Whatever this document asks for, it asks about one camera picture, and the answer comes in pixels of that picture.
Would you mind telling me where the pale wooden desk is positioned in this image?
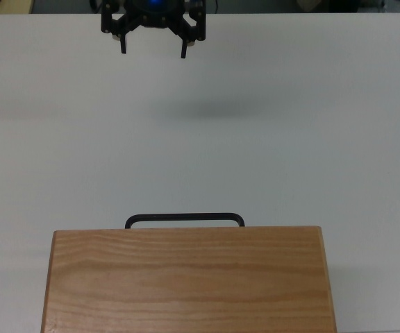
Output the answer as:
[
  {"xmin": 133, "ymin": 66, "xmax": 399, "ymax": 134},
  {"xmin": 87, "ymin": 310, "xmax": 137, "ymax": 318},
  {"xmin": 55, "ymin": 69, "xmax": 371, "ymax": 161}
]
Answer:
[{"xmin": 0, "ymin": 0, "xmax": 33, "ymax": 15}]

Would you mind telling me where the wooden cabinet box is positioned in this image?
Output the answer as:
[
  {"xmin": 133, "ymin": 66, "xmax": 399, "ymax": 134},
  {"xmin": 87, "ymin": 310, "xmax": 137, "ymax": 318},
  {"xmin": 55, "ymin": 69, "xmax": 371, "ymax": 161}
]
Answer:
[{"xmin": 40, "ymin": 225, "xmax": 338, "ymax": 333}]

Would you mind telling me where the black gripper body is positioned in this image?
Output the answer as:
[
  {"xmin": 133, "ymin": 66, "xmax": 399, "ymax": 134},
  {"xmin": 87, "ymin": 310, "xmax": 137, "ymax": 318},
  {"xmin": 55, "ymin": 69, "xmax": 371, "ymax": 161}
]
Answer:
[{"xmin": 127, "ymin": 7, "xmax": 183, "ymax": 30}]

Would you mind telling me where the wooden drawer with black handle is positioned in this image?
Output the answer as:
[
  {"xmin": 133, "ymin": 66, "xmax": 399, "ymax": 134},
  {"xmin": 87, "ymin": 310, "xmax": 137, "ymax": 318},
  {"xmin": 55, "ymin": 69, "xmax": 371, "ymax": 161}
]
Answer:
[{"xmin": 124, "ymin": 212, "xmax": 245, "ymax": 230}]

